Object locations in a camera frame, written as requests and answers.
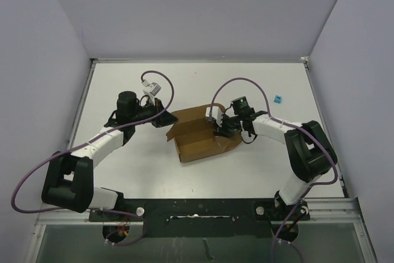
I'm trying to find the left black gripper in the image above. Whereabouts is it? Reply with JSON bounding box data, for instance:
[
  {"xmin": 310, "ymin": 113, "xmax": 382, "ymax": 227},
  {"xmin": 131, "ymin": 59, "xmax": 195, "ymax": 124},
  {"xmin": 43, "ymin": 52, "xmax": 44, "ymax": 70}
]
[{"xmin": 131, "ymin": 97, "xmax": 178, "ymax": 127}]

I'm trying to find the brown cardboard box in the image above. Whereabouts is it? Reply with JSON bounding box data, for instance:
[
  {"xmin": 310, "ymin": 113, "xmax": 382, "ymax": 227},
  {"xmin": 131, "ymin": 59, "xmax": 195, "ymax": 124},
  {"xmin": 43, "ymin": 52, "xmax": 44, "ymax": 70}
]
[{"xmin": 166, "ymin": 105, "xmax": 241, "ymax": 163}]

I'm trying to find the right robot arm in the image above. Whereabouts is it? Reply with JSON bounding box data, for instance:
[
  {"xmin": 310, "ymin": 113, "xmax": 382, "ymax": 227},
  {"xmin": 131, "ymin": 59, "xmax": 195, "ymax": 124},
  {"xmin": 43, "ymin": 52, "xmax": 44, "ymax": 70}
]
[{"xmin": 206, "ymin": 97, "xmax": 337, "ymax": 219}]

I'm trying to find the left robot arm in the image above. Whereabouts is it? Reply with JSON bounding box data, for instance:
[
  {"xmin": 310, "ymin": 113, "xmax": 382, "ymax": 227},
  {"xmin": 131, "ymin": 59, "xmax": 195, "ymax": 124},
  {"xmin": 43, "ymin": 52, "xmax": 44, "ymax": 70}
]
[{"xmin": 41, "ymin": 91, "xmax": 178, "ymax": 221}]

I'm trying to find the small blue cube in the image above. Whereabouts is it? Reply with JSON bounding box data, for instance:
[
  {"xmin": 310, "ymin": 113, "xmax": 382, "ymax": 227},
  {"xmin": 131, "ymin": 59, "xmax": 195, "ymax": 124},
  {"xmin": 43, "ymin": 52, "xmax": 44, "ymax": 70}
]
[{"xmin": 274, "ymin": 95, "xmax": 282, "ymax": 103}]

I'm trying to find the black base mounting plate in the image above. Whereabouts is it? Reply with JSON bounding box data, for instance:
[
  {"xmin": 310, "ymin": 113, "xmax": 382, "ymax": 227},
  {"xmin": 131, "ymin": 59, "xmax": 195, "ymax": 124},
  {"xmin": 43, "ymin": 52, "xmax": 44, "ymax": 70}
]
[{"xmin": 89, "ymin": 198, "xmax": 310, "ymax": 241}]

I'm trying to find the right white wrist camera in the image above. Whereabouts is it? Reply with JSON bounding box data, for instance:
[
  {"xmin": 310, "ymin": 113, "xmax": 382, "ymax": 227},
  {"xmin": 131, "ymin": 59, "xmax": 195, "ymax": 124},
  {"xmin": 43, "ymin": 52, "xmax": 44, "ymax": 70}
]
[{"xmin": 205, "ymin": 105, "xmax": 224, "ymax": 126}]

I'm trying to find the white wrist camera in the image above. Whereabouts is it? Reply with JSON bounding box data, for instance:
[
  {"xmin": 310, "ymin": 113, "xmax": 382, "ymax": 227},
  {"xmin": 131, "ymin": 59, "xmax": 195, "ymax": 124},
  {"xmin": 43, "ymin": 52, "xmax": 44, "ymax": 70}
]
[
  {"xmin": 205, "ymin": 105, "xmax": 224, "ymax": 126},
  {"xmin": 142, "ymin": 79, "xmax": 161, "ymax": 102}
]

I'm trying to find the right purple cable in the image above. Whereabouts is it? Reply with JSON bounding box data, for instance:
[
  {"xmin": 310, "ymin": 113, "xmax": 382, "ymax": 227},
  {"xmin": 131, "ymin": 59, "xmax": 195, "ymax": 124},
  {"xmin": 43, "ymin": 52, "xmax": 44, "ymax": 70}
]
[{"xmin": 211, "ymin": 77, "xmax": 338, "ymax": 263}]

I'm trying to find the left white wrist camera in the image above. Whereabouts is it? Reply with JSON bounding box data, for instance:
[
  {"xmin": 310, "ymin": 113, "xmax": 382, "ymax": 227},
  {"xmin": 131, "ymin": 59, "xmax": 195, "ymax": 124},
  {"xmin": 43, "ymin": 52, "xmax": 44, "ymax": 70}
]
[{"xmin": 142, "ymin": 79, "xmax": 161, "ymax": 102}]

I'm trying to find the aluminium table frame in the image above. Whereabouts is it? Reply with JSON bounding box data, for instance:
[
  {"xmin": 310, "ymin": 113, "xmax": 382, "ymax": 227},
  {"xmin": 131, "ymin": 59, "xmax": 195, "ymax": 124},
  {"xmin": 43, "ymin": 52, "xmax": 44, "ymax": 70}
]
[{"xmin": 18, "ymin": 55, "xmax": 378, "ymax": 263}]

